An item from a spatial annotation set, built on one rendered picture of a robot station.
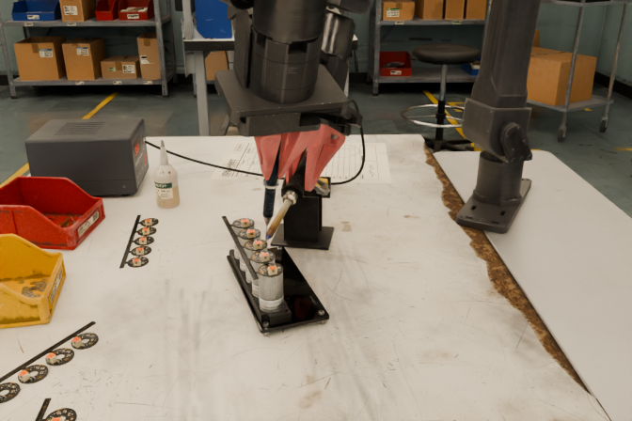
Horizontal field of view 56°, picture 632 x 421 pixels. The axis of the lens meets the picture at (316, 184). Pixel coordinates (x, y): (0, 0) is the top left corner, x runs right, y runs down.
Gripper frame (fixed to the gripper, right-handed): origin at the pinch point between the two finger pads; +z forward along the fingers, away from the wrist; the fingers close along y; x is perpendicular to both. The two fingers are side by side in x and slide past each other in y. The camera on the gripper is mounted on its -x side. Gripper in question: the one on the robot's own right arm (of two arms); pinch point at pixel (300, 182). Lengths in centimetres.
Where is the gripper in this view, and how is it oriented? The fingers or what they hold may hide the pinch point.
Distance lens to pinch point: 69.4
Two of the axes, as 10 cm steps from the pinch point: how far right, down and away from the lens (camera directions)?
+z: -1.9, 9.8, -0.6
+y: 9.1, 1.5, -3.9
